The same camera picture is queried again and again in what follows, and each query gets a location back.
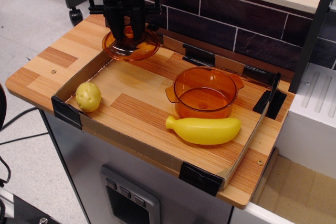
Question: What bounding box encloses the white toy sink unit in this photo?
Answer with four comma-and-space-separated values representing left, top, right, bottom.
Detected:
230, 63, 335, 223

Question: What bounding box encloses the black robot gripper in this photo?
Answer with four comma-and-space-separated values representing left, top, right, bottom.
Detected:
89, 0, 162, 41

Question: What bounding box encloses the black caster chair base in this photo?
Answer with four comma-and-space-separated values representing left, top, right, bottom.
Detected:
65, 0, 102, 27

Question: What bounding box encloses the grey toy oven panel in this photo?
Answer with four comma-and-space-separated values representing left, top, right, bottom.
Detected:
100, 166, 161, 224

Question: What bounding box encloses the yellow plastic potato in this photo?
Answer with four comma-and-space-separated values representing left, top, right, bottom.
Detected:
76, 82, 102, 112

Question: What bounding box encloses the black upright post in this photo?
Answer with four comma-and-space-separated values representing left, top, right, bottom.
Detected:
288, 0, 333, 94

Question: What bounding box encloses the orange transparent plastic pot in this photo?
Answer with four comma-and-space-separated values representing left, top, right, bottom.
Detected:
165, 67, 244, 119

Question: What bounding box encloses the yellow plastic banana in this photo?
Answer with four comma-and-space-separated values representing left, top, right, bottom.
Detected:
165, 116, 242, 145

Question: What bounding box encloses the cardboard fence with black tape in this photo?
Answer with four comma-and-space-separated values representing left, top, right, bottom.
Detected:
51, 31, 293, 205

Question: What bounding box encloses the orange transparent pot lid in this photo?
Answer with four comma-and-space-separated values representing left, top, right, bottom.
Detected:
102, 26, 160, 61

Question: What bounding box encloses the black floor cable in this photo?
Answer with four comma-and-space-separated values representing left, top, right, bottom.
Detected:
0, 106, 49, 145

